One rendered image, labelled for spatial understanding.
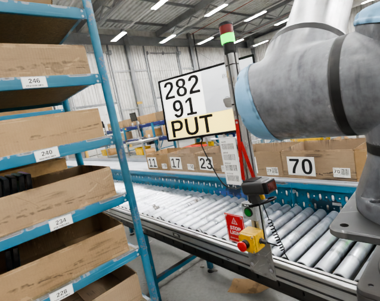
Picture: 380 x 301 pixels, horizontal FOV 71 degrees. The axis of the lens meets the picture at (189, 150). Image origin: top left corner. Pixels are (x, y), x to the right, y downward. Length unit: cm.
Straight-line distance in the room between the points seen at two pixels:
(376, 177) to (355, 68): 15
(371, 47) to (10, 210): 86
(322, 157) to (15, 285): 139
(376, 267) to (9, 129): 87
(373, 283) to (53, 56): 91
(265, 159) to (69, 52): 125
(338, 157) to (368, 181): 110
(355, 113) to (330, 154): 114
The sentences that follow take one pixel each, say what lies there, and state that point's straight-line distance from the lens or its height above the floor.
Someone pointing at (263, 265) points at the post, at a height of 72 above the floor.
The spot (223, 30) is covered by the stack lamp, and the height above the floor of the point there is 163.
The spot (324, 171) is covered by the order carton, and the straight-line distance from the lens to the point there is 158.
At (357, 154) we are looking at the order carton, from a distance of 150.
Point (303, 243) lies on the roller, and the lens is 127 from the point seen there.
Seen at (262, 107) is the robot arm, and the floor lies 135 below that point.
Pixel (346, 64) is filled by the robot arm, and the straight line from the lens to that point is 41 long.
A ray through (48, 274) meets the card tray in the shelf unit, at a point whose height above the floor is 99.
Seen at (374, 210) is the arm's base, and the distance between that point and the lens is 43.
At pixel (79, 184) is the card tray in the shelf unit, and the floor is 121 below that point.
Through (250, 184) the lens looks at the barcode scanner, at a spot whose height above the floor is 108.
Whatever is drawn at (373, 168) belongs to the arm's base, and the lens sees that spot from 44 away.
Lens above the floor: 136
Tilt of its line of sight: 7 degrees down
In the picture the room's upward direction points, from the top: 11 degrees counter-clockwise
